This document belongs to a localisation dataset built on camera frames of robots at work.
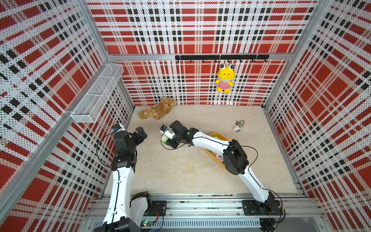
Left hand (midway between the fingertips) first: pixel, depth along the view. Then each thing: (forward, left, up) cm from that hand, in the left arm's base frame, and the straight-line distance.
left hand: (139, 131), depth 79 cm
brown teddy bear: (+31, -10, -9) cm, 34 cm away
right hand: (+3, -16, -14) cm, 21 cm away
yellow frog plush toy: (+35, -51, +12) cm, 63 cm away
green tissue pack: (+3, -12, -12) cm, 17 cm away
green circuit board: (-40, -7, -20) cm, 45 cm away
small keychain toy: (+21, -65, -21) cm, 71 cm away
